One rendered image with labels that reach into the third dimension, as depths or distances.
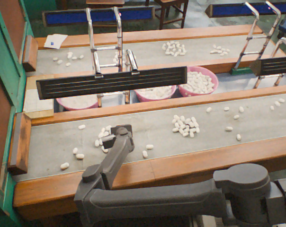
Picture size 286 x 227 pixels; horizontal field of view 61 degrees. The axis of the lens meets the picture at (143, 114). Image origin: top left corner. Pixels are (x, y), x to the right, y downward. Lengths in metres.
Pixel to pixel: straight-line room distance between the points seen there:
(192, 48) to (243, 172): 1.48
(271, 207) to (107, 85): 0.74
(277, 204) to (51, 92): 0.83
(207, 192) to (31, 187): 0.82
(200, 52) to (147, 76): 0.90
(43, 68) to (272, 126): 1.41
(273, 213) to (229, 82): 1.36
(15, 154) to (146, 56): 1.07
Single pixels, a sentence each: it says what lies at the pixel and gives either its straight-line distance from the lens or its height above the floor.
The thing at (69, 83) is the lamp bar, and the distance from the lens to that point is 1.02.
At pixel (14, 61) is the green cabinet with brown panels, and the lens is 1.46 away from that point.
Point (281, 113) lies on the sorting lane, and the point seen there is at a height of 0.74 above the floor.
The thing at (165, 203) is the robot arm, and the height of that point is 1.27.
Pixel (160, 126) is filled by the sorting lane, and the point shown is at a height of 0.74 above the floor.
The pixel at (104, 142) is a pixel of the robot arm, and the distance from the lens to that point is 1.06.
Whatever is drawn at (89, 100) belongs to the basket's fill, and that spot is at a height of 0.73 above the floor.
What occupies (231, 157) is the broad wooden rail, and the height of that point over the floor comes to 0.76.
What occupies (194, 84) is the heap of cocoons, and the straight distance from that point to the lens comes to 1.59.
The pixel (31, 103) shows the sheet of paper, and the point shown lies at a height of 0.78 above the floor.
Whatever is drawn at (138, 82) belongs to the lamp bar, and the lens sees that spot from 1.04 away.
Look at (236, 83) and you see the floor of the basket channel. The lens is 1.81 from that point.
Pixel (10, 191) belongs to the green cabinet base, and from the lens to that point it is 1.14.
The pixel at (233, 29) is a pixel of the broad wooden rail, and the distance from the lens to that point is 2.24.
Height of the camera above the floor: 1.76
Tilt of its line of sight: 49 degrees down
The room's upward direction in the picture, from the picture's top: 6 degrees clockwise
